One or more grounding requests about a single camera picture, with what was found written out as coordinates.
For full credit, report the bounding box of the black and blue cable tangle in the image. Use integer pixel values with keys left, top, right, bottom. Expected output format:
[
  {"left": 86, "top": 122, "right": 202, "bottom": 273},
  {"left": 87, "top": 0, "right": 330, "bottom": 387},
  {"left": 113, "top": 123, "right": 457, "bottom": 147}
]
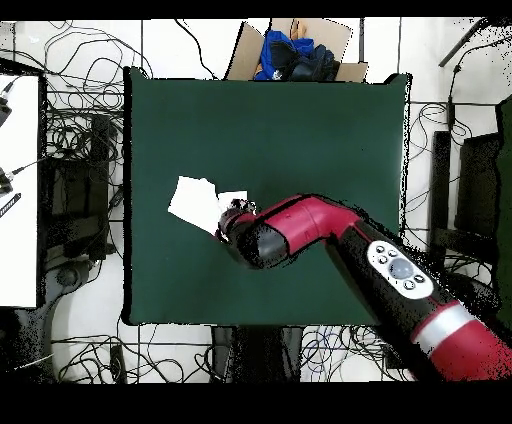
[{"left": 299, "top": 323, "right": 413, "bottom": 383}]

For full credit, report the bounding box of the blue garment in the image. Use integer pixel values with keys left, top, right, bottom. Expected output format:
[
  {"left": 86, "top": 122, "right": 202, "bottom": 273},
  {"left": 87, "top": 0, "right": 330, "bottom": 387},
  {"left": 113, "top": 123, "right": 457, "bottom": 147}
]
[{"left": 253, "top": 29, "right": 317, "bottom": 82}]

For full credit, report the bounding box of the brown cardboard box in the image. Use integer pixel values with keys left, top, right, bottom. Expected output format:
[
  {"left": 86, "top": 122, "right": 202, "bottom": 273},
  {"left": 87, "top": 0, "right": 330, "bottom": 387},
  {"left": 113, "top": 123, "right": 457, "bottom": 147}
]
[{"left": 223, "top": 17, "right": 370, "bottom": 83}]

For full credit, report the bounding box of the dark navy garment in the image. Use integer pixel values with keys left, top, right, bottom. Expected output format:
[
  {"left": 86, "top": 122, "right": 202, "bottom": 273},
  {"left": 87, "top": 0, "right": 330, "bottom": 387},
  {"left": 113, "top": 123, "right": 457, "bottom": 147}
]
[{"left": 269, "top": 39, "right": 341, "bottom": 82}]

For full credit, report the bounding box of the black device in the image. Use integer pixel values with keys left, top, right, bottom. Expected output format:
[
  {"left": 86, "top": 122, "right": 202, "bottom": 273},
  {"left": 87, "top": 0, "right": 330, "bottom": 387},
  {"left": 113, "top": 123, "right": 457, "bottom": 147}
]
[
  {"left": 0, "top": 81, "right": 15, "bottom": 127},
  {"left": 0, "top": 157, "right": 49, "bottom": 197}
]

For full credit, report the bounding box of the white desk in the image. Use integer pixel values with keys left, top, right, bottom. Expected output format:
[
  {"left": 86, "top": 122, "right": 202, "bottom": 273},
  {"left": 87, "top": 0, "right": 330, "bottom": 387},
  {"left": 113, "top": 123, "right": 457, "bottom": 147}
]
[{"left": 0, "top": 73, "right": 41, "bottom": 309}]

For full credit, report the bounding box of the white towel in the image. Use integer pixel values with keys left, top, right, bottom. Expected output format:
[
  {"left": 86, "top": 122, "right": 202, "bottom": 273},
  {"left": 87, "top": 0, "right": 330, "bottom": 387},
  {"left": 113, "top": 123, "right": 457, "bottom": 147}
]
[{"left": 167, "top": 175, "right": 250, "bottom": 237}]

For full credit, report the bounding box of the black rod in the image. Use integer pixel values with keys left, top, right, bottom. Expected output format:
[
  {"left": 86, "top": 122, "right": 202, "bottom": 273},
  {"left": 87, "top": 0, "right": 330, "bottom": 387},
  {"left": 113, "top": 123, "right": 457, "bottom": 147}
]
[{"left": 437, "top": 17, "right": 497, "bottom": 68}]

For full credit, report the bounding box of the black labelled bar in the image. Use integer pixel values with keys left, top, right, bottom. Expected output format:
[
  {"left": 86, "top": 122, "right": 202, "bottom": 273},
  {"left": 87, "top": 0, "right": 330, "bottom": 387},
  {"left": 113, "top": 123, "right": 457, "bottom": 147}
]
[{"left": 0, "top": 192, "right": 22, "bottom": 219}]

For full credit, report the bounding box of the black power strip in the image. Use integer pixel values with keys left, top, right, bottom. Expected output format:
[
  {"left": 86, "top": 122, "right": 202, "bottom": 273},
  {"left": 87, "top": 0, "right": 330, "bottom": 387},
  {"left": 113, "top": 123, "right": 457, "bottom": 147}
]
[{"left": 109, "top": 343, "right": 127, "bottom": 383}]

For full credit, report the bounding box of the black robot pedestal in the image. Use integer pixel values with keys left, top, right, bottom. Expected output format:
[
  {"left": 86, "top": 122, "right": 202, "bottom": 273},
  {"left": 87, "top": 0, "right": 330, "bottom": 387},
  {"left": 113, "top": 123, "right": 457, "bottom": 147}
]
[{"left": 210, "top": 325, "right": 305, "bottom": 383}]

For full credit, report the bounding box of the dark green table cloth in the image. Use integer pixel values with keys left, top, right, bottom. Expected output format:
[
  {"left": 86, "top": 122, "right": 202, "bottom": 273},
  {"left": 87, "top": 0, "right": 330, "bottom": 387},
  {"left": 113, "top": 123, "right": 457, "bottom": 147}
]
[{"left": 122, "top": 65, "right": 412, "bottom": 327}]

